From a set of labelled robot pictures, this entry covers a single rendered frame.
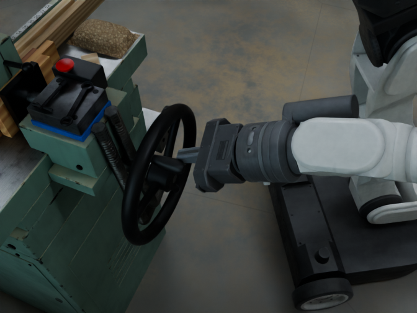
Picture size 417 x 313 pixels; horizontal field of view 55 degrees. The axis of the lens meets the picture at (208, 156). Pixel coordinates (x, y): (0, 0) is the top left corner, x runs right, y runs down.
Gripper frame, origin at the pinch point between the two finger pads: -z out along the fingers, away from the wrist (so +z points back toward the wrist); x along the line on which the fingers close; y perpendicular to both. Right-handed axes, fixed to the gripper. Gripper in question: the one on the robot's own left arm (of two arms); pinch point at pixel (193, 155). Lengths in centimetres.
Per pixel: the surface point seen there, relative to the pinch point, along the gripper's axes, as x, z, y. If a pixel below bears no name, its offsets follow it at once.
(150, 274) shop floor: -14, -67, -68
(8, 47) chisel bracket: 10.8, -27.7, 23.5
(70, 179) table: -7.3, -20.9, 6.9
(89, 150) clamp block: -3.8, -12.9, 10.6
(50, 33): 22.8, -35.2, 15.2
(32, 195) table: -11.6, -25.6, 9.8
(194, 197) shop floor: 21, -65, -79
